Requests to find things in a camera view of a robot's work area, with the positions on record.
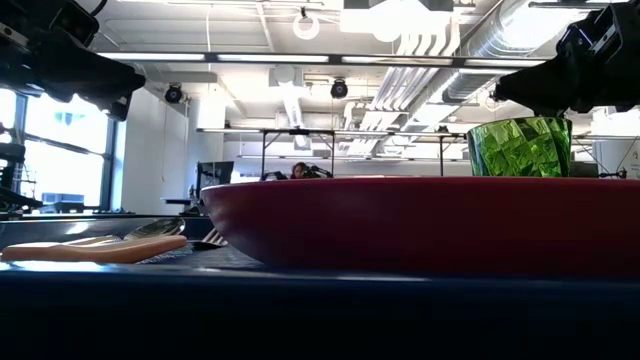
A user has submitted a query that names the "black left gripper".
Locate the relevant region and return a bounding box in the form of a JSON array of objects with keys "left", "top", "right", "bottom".
[{"left": 0, "top": 0, "right": 147, "bottom": 122}]

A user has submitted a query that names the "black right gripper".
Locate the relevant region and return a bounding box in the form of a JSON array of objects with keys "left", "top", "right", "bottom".
[{"left": 492, "top": 0, "right": 640, "bottom": 119}]

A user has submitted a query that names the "green faceted plastic cup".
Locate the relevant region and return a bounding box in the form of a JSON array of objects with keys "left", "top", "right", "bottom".
[{"left": 467, "top": 116, "right": 574, "bottom": 178}]

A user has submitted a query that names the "metal spoon wooden handle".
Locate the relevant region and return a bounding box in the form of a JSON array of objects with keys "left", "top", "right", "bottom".
[{"left": 62, "top": 217, "right": 186, "bottom": 246}]

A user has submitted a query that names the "metal fork wooden handle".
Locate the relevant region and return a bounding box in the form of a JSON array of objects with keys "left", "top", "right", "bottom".
[{"left": 0, "top": 228, "right": 229, "bottom": 265}]

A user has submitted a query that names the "red plastic plate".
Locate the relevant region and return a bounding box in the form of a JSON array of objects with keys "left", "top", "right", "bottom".
[{"left": 199, "top": 175, "right": 640, "bottom": 279}]

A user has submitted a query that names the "dark equipment silhouette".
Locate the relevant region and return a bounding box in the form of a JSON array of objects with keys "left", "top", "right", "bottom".
[{"left": 0, "top": 142, "right": 45, "bottom": 215}]

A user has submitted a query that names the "black computer monitor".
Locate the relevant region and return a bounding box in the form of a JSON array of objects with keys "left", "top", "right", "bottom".
[{"left": 196, "top": 160, "right": 235, "bottom": 201}]

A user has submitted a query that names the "silver ventilation duct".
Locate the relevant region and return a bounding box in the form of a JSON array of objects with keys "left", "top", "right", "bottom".
[{"left": 442, "top": 0, "right": 576, "bottom": 104}]

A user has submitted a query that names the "black background table frame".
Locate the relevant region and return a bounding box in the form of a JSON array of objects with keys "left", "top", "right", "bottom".
[{"left": 259, "top": 128, "right": 337, "bottom": 180}]

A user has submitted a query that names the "white ring lamp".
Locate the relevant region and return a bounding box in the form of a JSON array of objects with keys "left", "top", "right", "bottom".
[{"left": 292, "top": 14, "right": 321, "bottom": 42}]

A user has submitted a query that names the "black aluminium rig frame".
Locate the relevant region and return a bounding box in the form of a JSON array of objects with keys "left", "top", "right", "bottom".
[{"left": 94, "top": 51, "right": 551, "bottom": 69}]

